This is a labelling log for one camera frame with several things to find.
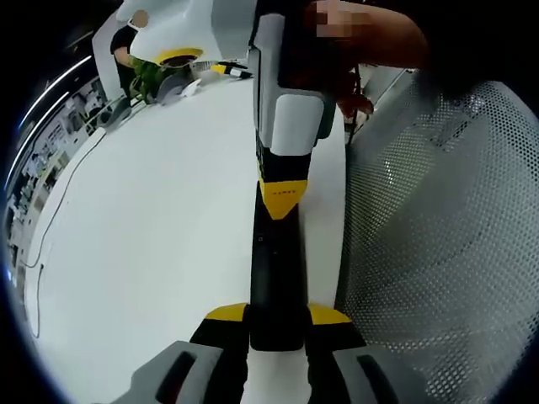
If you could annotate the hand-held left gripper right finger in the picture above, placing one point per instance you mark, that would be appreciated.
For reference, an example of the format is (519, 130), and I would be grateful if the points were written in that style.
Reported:
(332, 332)

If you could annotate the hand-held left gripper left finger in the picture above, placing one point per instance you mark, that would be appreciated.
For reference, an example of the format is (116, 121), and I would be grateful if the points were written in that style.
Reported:
(219, 332)

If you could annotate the black remote control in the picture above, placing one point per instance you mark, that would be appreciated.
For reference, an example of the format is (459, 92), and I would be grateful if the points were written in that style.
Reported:
(273, 269)

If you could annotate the person's right hand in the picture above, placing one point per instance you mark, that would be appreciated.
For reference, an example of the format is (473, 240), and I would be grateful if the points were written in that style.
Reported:
(358, 105)

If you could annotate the idle yellow-tipped hand-held gripper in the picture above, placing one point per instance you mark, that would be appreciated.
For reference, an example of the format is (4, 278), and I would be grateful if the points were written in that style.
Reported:
(231, 69)

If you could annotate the crumpled white paper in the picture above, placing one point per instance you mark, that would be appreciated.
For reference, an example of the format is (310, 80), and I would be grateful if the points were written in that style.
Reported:
(191, 88)

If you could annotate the grey neck-worn device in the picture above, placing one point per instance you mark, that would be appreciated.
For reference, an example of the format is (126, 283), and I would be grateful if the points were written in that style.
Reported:
(170, 89)
(114, 114)

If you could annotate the white object with yellow rim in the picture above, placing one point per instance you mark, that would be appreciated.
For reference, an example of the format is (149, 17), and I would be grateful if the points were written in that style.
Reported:
(177, 29)

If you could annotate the green potted plant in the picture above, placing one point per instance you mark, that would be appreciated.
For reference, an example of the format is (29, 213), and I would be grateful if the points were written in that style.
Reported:
(147, 78)

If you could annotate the ceiling light strip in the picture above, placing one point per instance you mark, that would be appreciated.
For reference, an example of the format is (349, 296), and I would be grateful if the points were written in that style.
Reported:
(46, 109)

